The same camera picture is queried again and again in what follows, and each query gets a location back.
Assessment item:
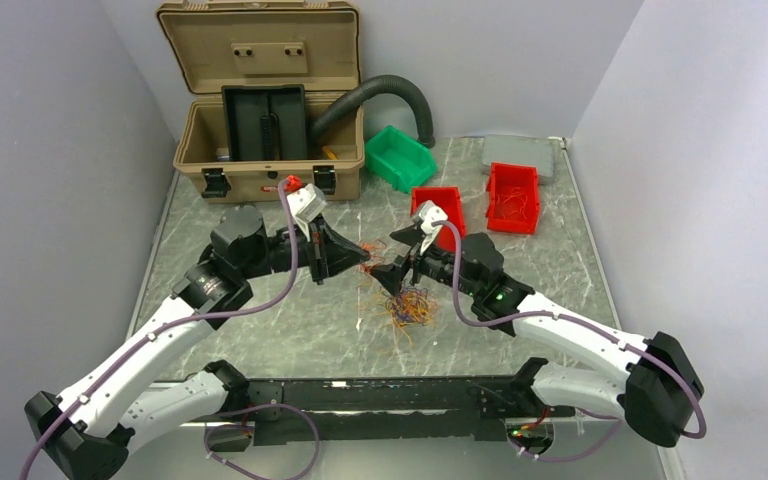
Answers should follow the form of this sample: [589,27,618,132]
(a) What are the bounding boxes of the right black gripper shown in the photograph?
[365,225,481,299]

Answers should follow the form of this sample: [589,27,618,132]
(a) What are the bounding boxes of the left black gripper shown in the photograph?
[240,211,369,285]

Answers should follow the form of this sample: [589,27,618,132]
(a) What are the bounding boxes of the multicolour wire pile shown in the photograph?
[357,239,440,349]

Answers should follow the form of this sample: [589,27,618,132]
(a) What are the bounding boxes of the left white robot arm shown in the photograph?
[24,205,369,479]

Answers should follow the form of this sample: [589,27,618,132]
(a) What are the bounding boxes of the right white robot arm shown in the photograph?
[370,227,708,448]

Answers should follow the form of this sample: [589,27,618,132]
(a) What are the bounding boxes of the left red plastic bin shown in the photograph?
[411,186,466,237]

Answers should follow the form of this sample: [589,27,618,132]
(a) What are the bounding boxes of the red plastic bin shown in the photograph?
[485,163,540,235]
[411,186,466,237]

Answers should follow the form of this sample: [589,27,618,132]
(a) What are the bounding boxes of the green plastic bin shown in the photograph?
[365,126,437,194]

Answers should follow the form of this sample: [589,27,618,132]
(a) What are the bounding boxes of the right red plastic bin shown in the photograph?
[485,163,540,235]

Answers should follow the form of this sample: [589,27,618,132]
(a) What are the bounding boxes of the black toolbox tray insert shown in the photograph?
[221,84,308,162]

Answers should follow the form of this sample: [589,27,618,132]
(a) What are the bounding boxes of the tan plastic toolbox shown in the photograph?
[156,1,364,203]

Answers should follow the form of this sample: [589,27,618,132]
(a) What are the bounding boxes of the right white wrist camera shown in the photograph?
[412,200,448,255]

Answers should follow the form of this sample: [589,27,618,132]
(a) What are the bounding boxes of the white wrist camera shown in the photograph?
[286,184,327,240]
[412,200,448,255]

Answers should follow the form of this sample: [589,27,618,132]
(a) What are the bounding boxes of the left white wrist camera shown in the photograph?
[286,184,327,240]

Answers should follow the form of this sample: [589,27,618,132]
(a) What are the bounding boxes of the black corrugated hose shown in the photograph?
[309,74,438,150]

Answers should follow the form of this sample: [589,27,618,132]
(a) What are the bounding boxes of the orange wires in right bin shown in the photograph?
[495,185,532,223]

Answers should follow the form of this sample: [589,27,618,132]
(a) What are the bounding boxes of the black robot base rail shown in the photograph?
[181,374,577,446]

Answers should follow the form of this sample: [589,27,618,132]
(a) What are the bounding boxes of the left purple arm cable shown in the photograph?
[18,175,322,480]

